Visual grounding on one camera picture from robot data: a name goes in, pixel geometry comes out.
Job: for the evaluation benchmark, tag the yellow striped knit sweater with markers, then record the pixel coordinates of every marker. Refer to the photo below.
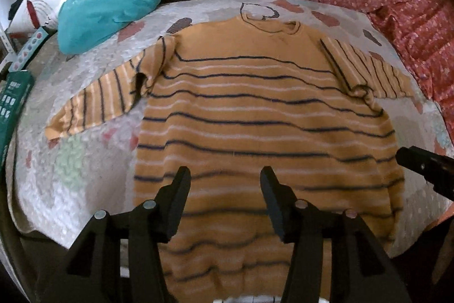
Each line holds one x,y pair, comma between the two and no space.
226,99

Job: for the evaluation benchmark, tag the white heart-patterned quilted blanket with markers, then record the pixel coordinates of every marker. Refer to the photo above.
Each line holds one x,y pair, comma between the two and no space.
55,187

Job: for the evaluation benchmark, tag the green box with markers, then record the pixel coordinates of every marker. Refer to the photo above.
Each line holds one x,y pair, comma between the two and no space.
13,97

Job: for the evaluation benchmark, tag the teal pillow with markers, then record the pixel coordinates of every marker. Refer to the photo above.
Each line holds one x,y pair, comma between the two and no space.
84,24

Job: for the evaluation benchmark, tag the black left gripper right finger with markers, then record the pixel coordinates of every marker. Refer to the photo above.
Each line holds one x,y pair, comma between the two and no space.
361,269

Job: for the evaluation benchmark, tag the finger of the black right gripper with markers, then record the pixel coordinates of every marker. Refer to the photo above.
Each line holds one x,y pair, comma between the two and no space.
435,168

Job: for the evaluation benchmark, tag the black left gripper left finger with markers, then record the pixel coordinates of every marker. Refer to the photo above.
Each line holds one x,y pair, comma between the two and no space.
116,258

